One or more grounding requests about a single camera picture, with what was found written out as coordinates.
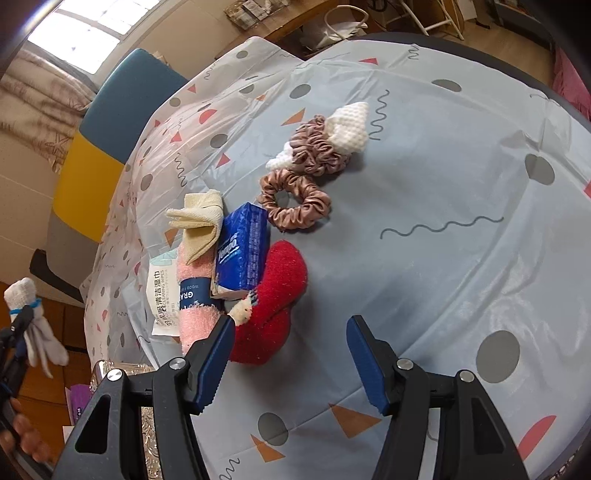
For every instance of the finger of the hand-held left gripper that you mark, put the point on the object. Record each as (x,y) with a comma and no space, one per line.
(21,337)

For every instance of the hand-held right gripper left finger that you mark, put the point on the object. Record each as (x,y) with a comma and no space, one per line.
(217,364)

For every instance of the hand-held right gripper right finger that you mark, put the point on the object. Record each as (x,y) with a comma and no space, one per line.
(364,360)

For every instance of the white sock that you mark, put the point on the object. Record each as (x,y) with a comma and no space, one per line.
(44,341)

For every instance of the pink fuzzy sock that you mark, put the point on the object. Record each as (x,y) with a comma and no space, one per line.
(196,318)

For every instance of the red fuzzy sock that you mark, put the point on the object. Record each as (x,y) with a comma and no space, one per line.
(277,295)

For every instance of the white wet wipes pack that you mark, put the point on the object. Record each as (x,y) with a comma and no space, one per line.
(161,290)

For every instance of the embossed tin box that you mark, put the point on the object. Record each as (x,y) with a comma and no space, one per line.
(150,438)

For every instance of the rose satin scrunchie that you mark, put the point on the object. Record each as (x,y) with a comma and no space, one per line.
(300,214)

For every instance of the mauve ruffled scrunchie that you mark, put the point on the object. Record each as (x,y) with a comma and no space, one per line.
(318,152)

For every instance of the person's left hand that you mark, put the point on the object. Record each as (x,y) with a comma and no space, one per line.
(27,434)

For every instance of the blue tissue pack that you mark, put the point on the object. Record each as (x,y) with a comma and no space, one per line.
(240,249)

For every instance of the cream folded cloth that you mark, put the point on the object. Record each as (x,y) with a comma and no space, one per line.
(198,217)

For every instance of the patterned tablecloth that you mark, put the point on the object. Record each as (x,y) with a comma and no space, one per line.
(415,184)

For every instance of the beige curtain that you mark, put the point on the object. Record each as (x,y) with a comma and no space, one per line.
(41,106)

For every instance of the white knit cloth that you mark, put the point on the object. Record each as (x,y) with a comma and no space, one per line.
(351,124)

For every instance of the blue yellow grey chair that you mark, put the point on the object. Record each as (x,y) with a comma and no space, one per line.
(120,106)

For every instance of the window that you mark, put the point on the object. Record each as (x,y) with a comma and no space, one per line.
(87,27)

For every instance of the white bag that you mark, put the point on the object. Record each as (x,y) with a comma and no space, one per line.
(332,27)

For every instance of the pink cloth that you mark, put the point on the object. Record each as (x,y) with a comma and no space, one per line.
(572,83)

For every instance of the white folding stand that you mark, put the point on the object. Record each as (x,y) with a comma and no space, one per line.
(443,18)

